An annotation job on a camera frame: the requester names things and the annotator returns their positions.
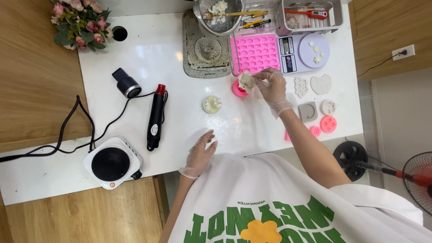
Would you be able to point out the person's left hand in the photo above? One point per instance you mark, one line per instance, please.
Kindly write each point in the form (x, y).
(197, 158)

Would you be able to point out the person's right hand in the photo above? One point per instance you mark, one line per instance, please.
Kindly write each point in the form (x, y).
(275, 91)

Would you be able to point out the person's right fingers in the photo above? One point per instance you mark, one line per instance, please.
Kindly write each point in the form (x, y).
(262, 76)

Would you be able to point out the white wax flower piece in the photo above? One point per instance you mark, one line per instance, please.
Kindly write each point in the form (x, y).
(245, 81)

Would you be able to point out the pink silicone mold tray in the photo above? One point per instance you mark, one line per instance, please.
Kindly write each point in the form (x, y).
(254, 52)

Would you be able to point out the pink round silicone mold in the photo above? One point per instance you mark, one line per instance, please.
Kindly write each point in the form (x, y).
(238, 90)

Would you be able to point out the white floral silicone mold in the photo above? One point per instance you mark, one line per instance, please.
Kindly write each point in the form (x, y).
(301, 87)

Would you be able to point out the white digital kitchen scale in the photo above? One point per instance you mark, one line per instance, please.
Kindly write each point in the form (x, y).
(297, 54)

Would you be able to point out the clear plastic tool organizer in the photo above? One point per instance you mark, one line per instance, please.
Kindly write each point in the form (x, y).
(266, 28)

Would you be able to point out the black pen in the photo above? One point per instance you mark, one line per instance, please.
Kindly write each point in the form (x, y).
(262, 23)

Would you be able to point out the yellow pen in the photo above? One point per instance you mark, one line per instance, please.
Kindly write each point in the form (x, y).
(252, 23)

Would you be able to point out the small round wax tin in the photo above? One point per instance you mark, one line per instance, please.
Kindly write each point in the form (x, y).
(212, 104)

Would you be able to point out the grey square silicone mold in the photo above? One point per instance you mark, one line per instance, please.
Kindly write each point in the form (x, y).
(307, 112)

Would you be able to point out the white heart silicone mold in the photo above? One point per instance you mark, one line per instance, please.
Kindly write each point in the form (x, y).
(320, 84)

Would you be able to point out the stained metal electric stove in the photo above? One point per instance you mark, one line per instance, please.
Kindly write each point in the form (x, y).
(206, 54)

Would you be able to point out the clear bag of wax pieces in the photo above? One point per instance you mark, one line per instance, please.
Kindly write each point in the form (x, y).
(295, 22)

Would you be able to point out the pink flat silicone piece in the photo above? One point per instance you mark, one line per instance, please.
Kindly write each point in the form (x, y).
(287, 136)

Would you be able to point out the golden spoon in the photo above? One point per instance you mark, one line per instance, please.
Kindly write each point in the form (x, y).
(236, 14)

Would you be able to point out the white round silicone mold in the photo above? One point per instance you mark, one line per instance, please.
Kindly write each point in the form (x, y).
(328, 107)

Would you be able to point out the small pink silicone mold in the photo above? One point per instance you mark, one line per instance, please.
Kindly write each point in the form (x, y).
(315, 131)

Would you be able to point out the red probe thermometer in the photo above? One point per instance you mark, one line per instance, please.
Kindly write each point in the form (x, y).
(314, 14)

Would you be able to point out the pink three-cavity silicone mold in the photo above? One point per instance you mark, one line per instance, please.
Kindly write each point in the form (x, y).
(328, 124)

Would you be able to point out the white wax chunks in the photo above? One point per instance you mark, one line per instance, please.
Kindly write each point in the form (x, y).
(218, 6)

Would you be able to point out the white plastic basket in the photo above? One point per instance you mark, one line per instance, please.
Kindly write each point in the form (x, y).
(334, 20)

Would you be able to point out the white shirt green print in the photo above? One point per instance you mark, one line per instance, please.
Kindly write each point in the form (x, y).
(270, 189)

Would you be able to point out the black heat gun red tip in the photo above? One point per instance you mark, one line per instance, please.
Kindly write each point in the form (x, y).
(156, 118)

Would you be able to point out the black and red standing fan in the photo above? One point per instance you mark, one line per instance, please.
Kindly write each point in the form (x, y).
(351, 160)

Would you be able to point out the white electric hot plate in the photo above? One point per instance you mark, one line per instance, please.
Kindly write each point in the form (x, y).
(111, 163)

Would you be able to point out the pink rose bouquet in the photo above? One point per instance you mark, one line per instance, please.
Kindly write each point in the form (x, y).
(81, 23)

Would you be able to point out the white wall socket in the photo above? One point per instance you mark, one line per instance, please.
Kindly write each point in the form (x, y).
(410, 54)

